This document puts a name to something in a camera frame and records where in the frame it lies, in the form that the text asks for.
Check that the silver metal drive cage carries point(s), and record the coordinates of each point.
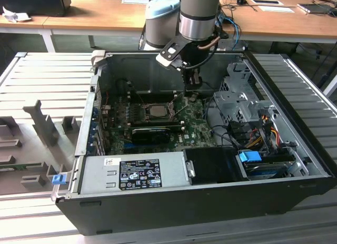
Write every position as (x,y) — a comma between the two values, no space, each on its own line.
(231,102)

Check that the black computer mouse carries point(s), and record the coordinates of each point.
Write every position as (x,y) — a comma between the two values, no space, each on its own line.
(241,1)

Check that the black RAM slot bank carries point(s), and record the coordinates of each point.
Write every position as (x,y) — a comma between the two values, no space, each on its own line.
(158,123)
(158,96)

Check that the black plastic shroud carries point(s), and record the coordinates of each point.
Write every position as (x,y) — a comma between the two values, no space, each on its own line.
(213,165)

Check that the green motherboard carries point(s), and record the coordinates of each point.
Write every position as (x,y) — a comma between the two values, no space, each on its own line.
(194,128)

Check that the green RAM stick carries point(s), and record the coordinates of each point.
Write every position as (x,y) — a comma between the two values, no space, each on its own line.
(21,166)

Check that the black computer tower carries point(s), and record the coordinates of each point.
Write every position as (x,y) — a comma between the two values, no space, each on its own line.
(34,3)

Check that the black graphics card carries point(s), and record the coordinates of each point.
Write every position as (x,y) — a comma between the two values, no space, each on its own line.
(150,135)

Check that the black open PC case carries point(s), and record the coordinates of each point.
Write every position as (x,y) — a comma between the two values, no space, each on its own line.
(158,212)

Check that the blue disk carrier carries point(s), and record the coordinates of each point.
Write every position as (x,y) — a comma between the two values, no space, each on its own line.
(248,158)

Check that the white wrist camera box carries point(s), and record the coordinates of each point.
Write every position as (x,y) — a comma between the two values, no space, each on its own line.
(166,58)

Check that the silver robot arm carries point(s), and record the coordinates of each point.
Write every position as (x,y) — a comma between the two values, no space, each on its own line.
(198,15)

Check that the small blue case latch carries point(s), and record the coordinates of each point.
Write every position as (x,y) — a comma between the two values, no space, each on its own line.
(59,180)

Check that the grey parts rack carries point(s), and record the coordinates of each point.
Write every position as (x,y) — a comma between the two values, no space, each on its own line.
(39,149)

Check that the grey closed notebook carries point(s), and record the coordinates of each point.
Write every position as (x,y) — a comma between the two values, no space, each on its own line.
(314,8)

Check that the hard disk drive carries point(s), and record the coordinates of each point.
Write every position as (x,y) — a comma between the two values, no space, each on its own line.
(266,170)

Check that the grey power supply unit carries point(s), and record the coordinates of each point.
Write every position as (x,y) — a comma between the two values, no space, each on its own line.
(97,175)

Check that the white paper sheet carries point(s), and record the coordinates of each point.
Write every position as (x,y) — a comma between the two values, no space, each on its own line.
(276,9)

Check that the crumpled white paper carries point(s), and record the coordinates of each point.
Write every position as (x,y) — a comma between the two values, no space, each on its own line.
(14,15)

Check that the CPU socket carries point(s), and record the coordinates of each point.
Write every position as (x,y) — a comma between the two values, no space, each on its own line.
(145,113)

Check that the wooden office desk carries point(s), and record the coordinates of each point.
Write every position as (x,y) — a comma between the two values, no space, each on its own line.
(92,15)

